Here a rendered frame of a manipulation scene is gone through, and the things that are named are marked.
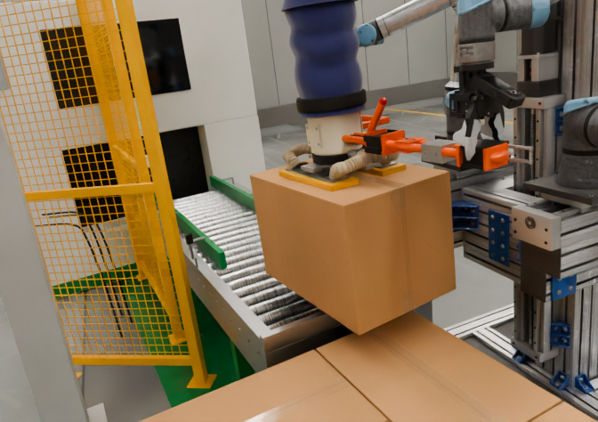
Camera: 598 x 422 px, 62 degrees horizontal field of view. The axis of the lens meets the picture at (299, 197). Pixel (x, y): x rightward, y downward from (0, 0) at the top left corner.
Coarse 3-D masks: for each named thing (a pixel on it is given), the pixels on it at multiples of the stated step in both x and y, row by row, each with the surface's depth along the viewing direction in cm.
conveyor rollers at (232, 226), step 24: (216, 192) 369; (192, 216) 324; (216, 216) 314; (240, 216) 310; (216, 240) 277; (240, 240) 266; (216, 264) 241; (240, 264) 237; (264, 264) 233; (240, 288) 211; (264, 288) 213; (288, 288) 209; (264, 312) 195; (288, 312) 189; (312, 312) 185
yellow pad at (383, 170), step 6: (378, 162) 165; (396, 162) 162; (372, 168) 160; (378, 168) 159; (384, 168) 158; (390, 168) 157; (396, 168) 158; (402, 168) 160; (378, 174) 158; (384, 174) 156
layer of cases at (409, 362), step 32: (416, 320) 172; (320, 352) 161; (352, 352) 159; (384, 352) 157; (416, 352) 155; (448, 352) 153; (480, 352) 151; (256, 384) 149; (288, 384) 147; (320, 384) 145; (352, 384) 144; (384, 384) 142; (416, 384) 140; (448, 384) 139; (480, 384) 137; (512, 384) 136; (160, 416) 141; (192, 416) 139; (224, 416) 137; (256, 416) 136; (288, 416) 134; (320, 416) 133; (352, 416) 131; (384, 416) 131; (416, 416) 129; (448, 416) 127; (480, 416) 126; (512, 416) 125; (544, 416) 123; (576, 416) 122
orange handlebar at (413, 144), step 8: (368, 120) 188; (384, 120) 178; (344, 136) 156; (352, 136) 152; (392, 144) 136; (400, 144) 134; (408, 144) 131; (416, 144) 129; (456, 144) 123; (408, 152) 131; (440, 152) 121; (448, 152) 119; (456, 152) 117; (504, 152) 109; (496, 160) 109; (504, 160) 110
